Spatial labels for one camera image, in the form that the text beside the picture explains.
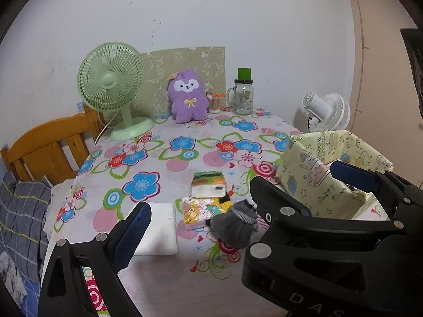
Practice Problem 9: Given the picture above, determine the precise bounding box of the green orange tissue pack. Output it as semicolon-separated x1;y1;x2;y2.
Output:
190;170;227;199

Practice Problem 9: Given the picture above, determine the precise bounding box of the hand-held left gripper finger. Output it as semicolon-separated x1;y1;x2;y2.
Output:
37;201;153;317

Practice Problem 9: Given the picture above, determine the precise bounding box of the grey plaid pillow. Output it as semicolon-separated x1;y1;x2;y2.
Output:
0;172;53;283

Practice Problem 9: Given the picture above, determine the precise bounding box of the white standing fan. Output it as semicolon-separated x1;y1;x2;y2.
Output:
301;92;351;134

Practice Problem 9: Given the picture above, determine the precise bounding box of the grey sock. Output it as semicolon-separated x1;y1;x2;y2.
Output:
206;199;260;248

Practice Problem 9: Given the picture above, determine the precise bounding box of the blue bed sheet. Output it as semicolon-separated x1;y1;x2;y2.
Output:
13;281;42;317

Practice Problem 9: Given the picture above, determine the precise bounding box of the cotton swab jar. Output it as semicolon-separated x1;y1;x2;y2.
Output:
205;91;227;114

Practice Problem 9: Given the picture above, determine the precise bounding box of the crumpled white cloth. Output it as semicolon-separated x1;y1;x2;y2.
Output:
0;251;27;304

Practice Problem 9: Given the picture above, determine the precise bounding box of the floral tablecloth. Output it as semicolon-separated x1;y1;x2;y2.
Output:
40;107;309;317

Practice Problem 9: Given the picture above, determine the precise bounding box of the green desk fan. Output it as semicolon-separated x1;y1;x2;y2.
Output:
77;42;155;141

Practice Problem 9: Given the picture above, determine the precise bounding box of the purple plush toy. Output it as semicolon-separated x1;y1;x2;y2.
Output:
167;69;209;124

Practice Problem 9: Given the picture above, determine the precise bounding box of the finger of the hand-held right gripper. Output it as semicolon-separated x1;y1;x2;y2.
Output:
249;175;409;239
330;161;423;212

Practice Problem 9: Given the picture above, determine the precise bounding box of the beige door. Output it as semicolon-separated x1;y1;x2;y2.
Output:
345;0;423;185

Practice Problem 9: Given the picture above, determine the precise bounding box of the white folded cloth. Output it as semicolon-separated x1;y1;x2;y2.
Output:
134;203;180;256

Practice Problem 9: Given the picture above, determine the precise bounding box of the green printed cardboard sheet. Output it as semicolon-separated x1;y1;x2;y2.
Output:
140;45;227;119

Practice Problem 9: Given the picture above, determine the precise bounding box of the yellow printed storage box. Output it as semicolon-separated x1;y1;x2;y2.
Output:
276;130;394;222

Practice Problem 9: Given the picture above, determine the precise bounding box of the yellow cartoon packet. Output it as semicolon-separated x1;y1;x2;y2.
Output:
181;194;233;227

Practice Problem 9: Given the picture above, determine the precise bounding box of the wooden bed headboard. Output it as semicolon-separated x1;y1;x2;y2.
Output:
0;104;106;184

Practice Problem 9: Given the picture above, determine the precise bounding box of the white fan cord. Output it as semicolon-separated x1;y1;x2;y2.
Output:
93;112;116;146

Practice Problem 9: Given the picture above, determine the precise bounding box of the glass mug with green lid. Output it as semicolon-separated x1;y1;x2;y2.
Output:
226;68;254;116

